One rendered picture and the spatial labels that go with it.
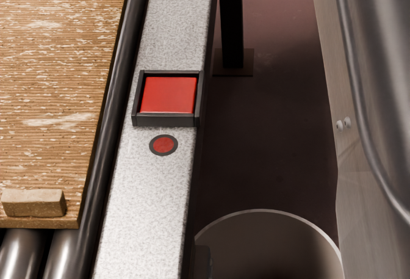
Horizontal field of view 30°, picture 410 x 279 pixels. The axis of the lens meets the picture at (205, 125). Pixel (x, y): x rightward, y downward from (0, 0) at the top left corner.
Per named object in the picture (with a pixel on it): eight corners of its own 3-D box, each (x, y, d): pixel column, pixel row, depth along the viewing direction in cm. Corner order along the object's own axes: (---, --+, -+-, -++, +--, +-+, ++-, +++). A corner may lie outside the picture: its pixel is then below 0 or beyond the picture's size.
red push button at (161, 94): (197, 85, 89) (197, 76, 88) (193, 122, 85) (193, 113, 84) (147, 84, 90) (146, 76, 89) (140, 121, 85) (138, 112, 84)
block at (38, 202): (68, 204, 75) (63, 187, 73) (64, 219, 74) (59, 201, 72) (9, 204, 76) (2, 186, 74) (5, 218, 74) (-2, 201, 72)
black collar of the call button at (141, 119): (205, 80, 90) (204, 69, 88) (200, 127, 84) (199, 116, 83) (141, 80, 90) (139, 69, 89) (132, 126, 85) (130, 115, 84)
